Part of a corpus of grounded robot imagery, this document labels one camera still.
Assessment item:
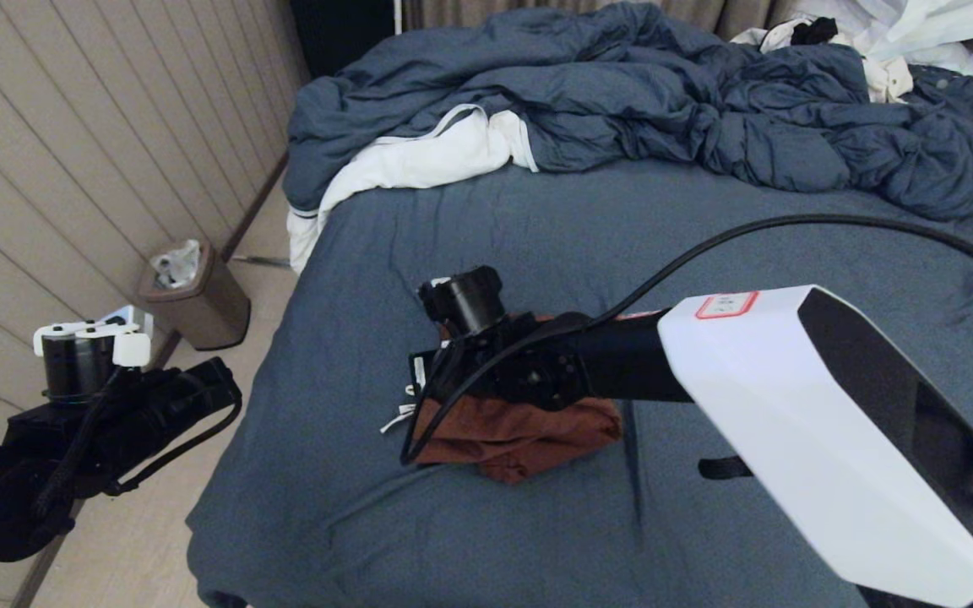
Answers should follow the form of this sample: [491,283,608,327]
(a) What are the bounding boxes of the rust brown drawstring shorts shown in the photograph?
[381,314,624,485]

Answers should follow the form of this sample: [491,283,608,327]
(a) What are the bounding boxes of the brown trash bin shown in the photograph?
[133,241,253,352]

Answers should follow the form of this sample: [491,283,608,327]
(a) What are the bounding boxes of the clear plastic bin liner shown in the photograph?
[151,240,202,290]

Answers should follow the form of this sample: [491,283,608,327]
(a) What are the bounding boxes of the bed with blue sheet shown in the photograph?
[187,156,973,608]

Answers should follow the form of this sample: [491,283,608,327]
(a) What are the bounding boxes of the white pillow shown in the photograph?
[286,104,540,275]

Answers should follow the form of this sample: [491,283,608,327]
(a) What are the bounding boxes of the rumpled blue duvet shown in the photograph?
[284,0,973,222]

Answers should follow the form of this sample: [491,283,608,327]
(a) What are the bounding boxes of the dark cabinet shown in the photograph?
[290,0,396,81]

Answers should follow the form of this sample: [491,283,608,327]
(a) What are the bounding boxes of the beige curtain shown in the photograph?
[402,0,800,41]

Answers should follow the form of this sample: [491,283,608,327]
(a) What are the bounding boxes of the black cloth item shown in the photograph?
[791,15,840,46]

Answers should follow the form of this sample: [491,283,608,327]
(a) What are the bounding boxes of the cream buttoned garment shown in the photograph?
[730,17,916,104]

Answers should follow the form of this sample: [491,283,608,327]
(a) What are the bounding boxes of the white shirt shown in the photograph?
[791,0,973,77]

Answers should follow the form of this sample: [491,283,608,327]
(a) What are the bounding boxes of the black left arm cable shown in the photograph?
[30,365,244,518]

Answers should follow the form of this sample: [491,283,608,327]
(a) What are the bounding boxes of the white left camera bracket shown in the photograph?
[32,321,153,369]

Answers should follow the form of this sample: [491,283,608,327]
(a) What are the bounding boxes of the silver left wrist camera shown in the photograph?
[101,306,155,340]

